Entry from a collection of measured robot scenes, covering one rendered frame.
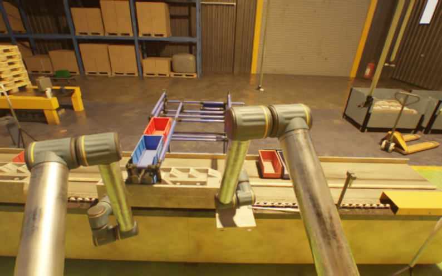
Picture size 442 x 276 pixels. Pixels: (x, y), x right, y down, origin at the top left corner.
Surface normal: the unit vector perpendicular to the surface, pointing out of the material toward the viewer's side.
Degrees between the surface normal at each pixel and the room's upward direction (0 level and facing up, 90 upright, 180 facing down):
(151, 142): 94
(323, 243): 54
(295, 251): 90
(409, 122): 90
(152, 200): 80
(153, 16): 90
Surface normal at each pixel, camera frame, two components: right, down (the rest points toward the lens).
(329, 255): -0.43, -0.30
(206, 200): 0.00, 0.30
